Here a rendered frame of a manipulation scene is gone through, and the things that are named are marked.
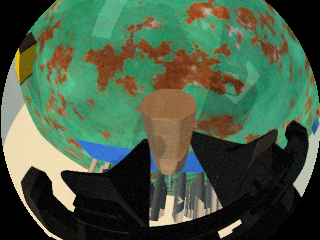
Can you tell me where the blue block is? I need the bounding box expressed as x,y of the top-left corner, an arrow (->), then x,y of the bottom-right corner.
312,116 -> 320,135

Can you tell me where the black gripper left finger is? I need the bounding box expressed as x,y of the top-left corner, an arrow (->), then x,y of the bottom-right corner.
60,139 -> 151,227

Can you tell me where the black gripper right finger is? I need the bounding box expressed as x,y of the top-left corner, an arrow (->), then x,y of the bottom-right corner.
191,128 -> 279,208

